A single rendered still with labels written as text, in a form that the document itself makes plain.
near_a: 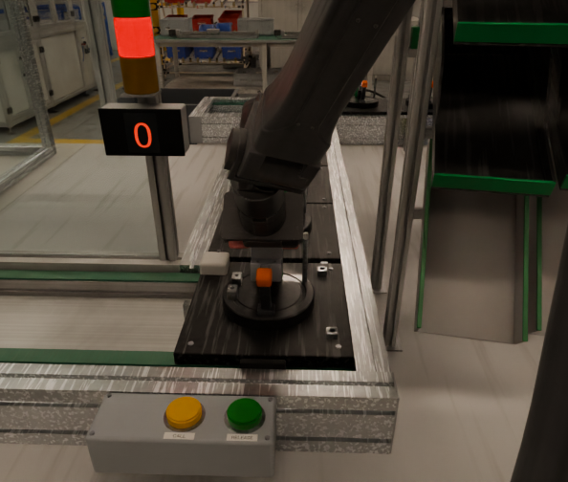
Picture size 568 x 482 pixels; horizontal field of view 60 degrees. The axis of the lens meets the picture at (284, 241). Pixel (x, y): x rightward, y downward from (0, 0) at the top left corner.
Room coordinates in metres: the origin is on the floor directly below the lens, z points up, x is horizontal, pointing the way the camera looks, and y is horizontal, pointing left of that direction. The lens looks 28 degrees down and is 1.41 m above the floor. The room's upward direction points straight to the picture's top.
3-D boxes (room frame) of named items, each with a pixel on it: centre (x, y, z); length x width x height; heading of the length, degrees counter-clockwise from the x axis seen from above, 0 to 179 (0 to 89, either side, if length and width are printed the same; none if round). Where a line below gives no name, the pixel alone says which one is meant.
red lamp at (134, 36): (0.74, 0.21, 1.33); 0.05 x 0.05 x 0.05
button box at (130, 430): (0.40, 0.12, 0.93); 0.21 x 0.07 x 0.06; 88
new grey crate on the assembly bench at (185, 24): (6.21, 1.25, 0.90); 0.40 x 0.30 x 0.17; 178
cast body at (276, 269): (0.63, 0.02, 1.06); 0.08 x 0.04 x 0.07; 178
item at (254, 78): (6.05, 0.28, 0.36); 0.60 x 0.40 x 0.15; 88
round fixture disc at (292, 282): (0.62, 0.02, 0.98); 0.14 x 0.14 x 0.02
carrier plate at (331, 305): (0.62, 0.02, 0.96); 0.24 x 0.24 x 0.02; 88
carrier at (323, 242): (0.87, 0.02, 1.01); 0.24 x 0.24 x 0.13; 88
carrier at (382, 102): (1.94, -0.30, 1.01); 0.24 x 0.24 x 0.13; 88
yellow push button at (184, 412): (0.40, 0.12, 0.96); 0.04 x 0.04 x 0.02
